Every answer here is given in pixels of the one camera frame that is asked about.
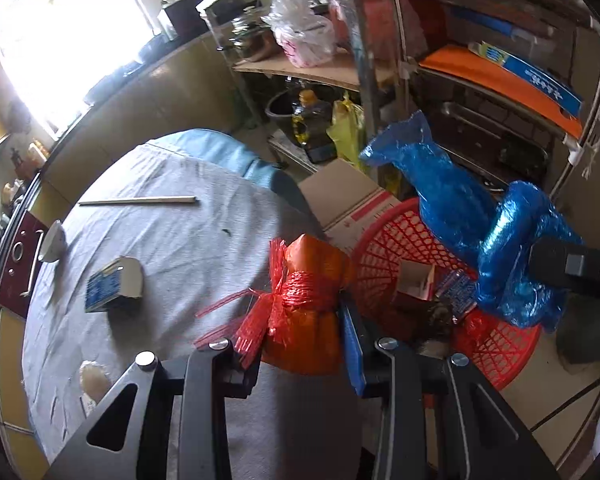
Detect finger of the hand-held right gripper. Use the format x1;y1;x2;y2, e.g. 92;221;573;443
527;237;600;302

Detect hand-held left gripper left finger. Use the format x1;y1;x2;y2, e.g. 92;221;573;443
45;337;263;480

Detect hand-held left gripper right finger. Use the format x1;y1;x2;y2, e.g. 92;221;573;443
337;292;561;480

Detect orange bag with red net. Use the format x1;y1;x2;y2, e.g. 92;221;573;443
195;234;355;377

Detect red plastic basket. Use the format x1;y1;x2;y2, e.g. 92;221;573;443
352;197;543;393

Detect blue plastic bag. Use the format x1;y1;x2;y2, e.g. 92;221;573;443
360;110;586;333

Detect dark blue printed box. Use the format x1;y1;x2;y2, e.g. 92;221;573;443
84;256;145;314

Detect black plastic tray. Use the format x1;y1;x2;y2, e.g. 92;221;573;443
497;135;549;172

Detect cardboard box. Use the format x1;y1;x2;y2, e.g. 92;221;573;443
297;157;403;256

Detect metal tray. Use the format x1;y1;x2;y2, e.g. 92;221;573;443
437;101;551;171

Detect long blue box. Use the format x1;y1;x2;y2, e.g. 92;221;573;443
467;41;583;117

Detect orange board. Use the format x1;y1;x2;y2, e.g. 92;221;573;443
419;44;583;140

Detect long wooden stick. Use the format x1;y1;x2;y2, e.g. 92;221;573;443
78;195;199;207

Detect yellow plastic bag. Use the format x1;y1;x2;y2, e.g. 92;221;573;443
326;92;367;173

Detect blue tablecloth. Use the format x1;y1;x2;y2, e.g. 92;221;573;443
150;129;313;216

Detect cooking oil bottle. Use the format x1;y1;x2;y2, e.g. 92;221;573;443
291;89;331;151

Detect white ceramic bowl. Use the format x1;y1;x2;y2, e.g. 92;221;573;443
36;219;67;263

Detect yellow base cabinets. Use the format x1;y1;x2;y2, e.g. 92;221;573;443
0;305;51;480
40;30;241;201

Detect black bucket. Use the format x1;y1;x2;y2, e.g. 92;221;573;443
265;89;306;131

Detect dark red oven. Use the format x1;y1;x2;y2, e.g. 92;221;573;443
0;210;51;318

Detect metal rack with wooden shelf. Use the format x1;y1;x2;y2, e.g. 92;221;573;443
197;0;398;181

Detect white pink plastic bag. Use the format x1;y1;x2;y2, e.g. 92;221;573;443
261;0;338;68

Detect steel pot with lid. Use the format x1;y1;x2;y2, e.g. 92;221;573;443
228;6;276;58

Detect black microwave oven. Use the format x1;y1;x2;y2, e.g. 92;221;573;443
157;0;226;41

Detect window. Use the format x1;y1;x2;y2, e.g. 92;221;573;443
0;0;148;141

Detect steel wire shelf rack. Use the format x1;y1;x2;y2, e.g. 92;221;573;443
390;0;600;201

